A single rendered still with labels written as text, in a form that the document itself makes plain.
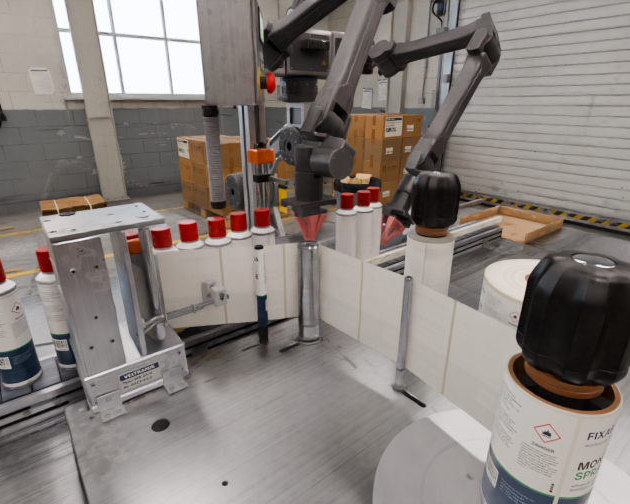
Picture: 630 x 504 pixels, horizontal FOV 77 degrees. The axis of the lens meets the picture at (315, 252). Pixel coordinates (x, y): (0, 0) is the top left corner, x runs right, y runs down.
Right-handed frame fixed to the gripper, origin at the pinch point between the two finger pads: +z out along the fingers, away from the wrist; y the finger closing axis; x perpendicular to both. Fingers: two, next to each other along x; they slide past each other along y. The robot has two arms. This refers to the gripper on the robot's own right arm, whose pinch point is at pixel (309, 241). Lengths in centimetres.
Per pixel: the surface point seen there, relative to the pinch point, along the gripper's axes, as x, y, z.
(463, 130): 247, 441, 6
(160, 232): 4.2, -28.9, -6.5
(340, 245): 5.1, 13.4, 5.4
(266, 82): 5.8, -5.5, -31.0
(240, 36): 6.1, -10.2, -38.2
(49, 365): 7, -49, 14
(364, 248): 3.2, 19.9, 7.1
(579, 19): 132, 441, -107
